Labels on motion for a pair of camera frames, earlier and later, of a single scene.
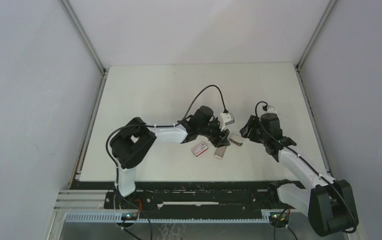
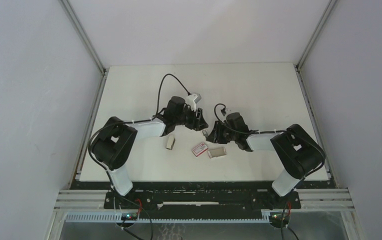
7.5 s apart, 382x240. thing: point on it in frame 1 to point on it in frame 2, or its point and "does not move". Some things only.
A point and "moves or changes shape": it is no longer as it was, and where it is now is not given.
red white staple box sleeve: x=200 y=149 does not move
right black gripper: x=248 y=131 to x=215 y=136
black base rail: x=208 y=196 does not move
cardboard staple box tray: x=220 y=152 moves or changes shape
